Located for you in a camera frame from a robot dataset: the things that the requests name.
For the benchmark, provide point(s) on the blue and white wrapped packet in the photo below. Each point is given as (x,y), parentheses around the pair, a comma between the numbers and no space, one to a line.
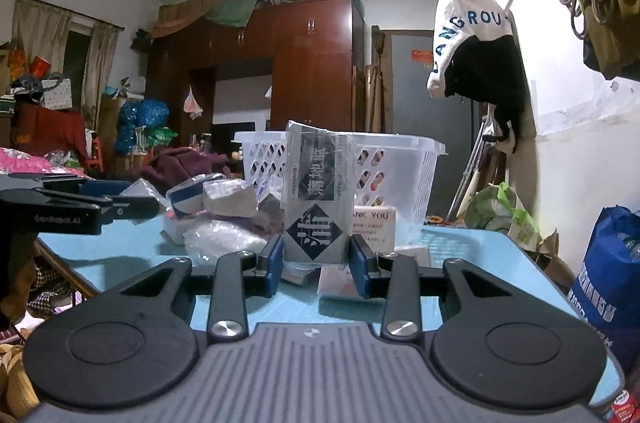
(187,198)

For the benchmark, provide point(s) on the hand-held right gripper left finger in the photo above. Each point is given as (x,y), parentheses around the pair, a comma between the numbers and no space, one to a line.
(270,264)

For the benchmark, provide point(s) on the red cloth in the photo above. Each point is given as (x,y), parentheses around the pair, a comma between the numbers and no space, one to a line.
(50,128)

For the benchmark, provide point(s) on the white and black hanging garment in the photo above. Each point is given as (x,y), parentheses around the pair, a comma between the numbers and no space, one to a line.
(480,68)

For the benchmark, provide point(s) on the pink floral blanket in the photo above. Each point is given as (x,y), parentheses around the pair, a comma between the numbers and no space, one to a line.
(30,163)

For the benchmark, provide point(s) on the pink hanging plastic bag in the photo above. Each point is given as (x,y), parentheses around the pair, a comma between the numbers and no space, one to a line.
(192,105)

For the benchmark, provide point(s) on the blue printed sack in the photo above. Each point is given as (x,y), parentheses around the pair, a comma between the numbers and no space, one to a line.
(612,283)

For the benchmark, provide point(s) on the brown wooden wardrobe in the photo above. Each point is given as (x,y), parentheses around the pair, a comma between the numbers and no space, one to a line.
(310,63)

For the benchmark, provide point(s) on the small white box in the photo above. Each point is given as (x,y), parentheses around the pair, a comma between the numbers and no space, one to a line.
(414,254)

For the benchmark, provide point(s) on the checked cloth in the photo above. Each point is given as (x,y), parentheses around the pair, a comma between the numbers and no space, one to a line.
(50,288)

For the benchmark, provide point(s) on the green and white plastic bag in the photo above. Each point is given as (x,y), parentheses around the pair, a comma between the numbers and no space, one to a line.
(505,213)

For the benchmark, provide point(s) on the blue plastic bags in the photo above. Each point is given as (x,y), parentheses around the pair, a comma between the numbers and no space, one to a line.
(142,123)

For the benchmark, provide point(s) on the red paper on door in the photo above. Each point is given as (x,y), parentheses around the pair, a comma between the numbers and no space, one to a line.
(422,56)

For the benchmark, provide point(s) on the leaning metal crutches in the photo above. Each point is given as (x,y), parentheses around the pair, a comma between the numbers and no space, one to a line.
(467,173)

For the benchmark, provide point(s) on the clear plastic basket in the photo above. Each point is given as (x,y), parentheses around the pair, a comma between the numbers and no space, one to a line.
(400,173)

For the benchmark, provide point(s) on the beige window curtains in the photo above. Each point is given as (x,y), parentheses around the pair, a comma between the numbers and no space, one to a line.
(40,38)

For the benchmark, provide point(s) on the pink flat packet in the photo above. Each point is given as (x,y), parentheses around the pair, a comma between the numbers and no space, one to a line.
(335,283)

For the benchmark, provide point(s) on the clear plastic bag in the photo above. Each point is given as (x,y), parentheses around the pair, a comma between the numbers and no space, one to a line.
(220,238)

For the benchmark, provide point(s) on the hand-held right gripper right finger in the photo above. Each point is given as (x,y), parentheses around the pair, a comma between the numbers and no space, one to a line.
(361,267)

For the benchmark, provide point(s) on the grey wrapped packet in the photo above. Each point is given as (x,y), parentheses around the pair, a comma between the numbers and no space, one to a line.
(230,200)

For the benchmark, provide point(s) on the white printed card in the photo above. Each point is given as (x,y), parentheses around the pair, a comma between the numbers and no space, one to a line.
(375,225)

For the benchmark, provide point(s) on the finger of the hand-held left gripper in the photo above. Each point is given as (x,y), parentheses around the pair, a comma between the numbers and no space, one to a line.
(131,209)
(106,189)

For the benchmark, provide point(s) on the maroon cloth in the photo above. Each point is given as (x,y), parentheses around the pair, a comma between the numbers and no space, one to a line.
(180,165)

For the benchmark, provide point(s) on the black and white printed box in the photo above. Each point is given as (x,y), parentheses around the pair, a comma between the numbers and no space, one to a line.
(315,198)

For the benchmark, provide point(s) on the green cloth bundle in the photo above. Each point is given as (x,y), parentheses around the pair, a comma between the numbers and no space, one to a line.
(232,10)

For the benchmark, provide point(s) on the grey door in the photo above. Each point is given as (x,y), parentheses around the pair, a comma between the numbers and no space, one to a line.
(415,103)

